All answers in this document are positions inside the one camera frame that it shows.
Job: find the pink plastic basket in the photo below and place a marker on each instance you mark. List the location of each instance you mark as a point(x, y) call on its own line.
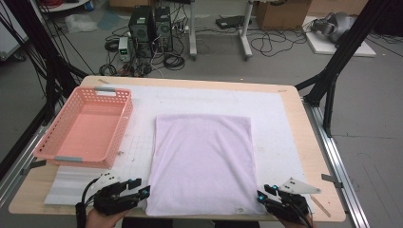
point(88, 133)

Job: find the white round table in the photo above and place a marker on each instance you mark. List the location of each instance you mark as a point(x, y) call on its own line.
point(69, 5)

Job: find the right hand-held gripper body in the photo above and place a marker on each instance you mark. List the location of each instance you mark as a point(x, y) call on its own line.
point(291, 207)

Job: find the black metal frame stand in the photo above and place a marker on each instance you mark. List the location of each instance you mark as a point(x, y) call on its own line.
point(34, 34)
point(345, 47)

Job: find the person's left hand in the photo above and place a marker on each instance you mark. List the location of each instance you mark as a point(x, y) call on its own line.
point(104, 221)

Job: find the white cabinet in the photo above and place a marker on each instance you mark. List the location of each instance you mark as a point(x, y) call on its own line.
point(9, 31)

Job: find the white floor board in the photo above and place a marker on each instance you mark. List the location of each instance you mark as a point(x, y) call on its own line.
point(323, 46)

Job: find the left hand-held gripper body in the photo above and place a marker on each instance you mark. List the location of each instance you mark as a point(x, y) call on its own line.
point(111, 199)

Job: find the aluminium rail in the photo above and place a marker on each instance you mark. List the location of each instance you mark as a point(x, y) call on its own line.
point(11, 180)
point(334, 158)

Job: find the large black computer tower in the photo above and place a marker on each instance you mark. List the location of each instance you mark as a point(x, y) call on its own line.
point(141, 31)

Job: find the lilac patterned cloth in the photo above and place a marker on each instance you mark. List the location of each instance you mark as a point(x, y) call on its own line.
point(202, 164)

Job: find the white desk leg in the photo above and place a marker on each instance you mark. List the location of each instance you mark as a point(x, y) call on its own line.
point(192, 31)
point(244, 31)

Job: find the flat black device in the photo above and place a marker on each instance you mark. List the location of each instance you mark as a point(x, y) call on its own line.
point(231, 21)

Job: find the grey metal bracket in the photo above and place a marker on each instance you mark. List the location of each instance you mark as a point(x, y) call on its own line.
point(34, 165)
point(331, 180)

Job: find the clear plastic bag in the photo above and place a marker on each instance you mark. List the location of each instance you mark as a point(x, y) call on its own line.
point(79, 23)

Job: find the grey bench power supply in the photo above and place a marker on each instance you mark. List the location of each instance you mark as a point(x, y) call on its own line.
point(124, 49)

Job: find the person's right hand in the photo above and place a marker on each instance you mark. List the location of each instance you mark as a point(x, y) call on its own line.
point(297, 225)

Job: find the large cardboard box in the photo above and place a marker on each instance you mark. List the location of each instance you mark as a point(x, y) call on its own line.
point(282, 14)

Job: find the small black computer tower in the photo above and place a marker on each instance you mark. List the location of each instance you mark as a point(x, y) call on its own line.
point(163, 30)

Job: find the grey robot head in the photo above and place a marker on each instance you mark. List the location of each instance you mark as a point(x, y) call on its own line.
point(335, 25)

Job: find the white foam mat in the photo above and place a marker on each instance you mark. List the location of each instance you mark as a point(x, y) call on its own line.
point(206, 101)

